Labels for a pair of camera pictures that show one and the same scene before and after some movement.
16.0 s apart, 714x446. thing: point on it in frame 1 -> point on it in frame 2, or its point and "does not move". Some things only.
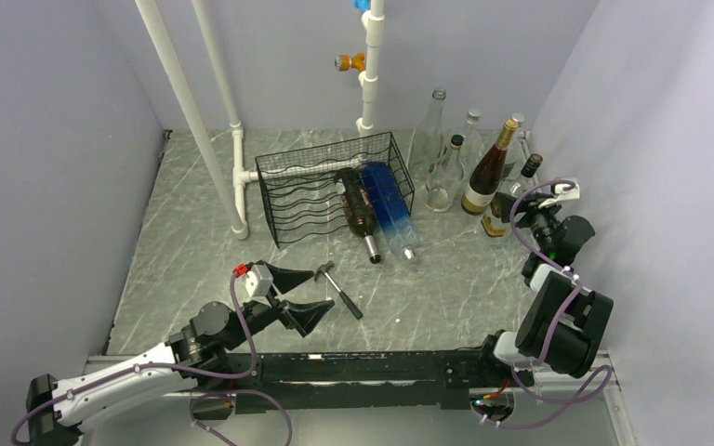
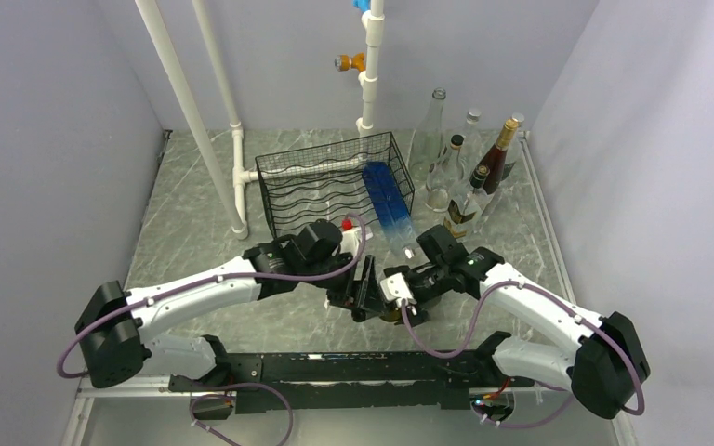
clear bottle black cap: [444, 177] does not move
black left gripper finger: [285, 279] -> [371, 298]
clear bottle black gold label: [429, 139] does not move
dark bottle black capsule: [502, 203] -> [478, 179]
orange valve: [344, 61] does not move
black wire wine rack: [301, 194] does not move
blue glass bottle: [391, 211] does not move
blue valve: [362, 5] does not move
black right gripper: [532, 206] -> [416, 312]
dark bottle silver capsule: [359, 208] -> [392, 315]
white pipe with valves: [374, 21] does not move
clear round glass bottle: [473, 148] does not move
